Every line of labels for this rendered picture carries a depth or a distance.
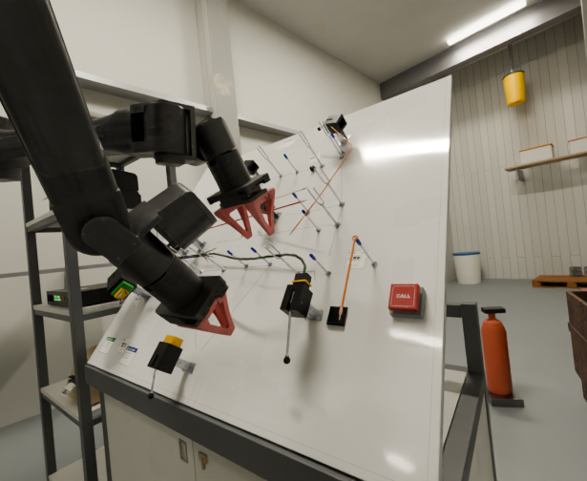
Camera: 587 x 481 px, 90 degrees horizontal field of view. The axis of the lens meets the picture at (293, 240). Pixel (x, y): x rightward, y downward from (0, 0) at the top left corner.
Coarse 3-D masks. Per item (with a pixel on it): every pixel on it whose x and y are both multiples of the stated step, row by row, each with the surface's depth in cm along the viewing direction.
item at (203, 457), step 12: (204, 456) 71; (216, 456) 69; (204, 468) 72; (216, 468) 69; (228, 468) 67; (240, 468) 64; (204, 480) 72; (216, 480) 70; (228, 480) 67; (240, 480) 64; (252, 480) 62; (264, 480) 60
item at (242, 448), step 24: (96, 384) 101; (120, 384) 89; (144, 408) 81; (168, 408) 73; (192, 408) 69; (192, 432) 67; (216, 432) 62; (240, 432) 58; (240, 456) 58; (264, 456) 54; (288, 456) 50; (288, 480) 50; (312, 480) 47; (336, 480) 45; (360, 480) 44
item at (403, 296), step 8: (392, 288) 54; (400, 288) 54; (408, 288) 53; (416, 288) 52; (392, 296) 54; (400, 296) 53; (408, 296) 52; (416, 296) 51; (392, 304) 53; (400, 304) 52; (408, 304) 51; (416, 304) 50
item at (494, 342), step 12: (492, 312) 204; (504, 312) 203; (492, 324) 204; (492, 336) 202; (504, 336) 201; (492, 348) 203; (504, 348) 201; (492, 360) 203; (504, 360) 200; (492, 372) 204; (504, 372) 200; (492, 384) 205; (504, 384) 200; (492, 396) 202; (504, 396) 201; (516, 396) 199
